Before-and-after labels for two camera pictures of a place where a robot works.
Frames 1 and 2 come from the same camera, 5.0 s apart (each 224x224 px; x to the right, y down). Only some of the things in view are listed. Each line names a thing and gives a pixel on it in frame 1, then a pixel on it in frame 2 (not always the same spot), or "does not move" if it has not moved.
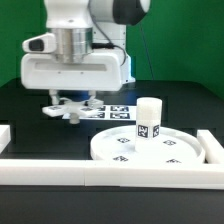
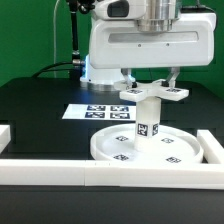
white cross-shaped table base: (74, 109) to (165, 89)
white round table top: (120, 144) does not move
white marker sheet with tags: (111, 112) does not move
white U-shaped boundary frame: (105, 173) does not move
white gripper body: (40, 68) to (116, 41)
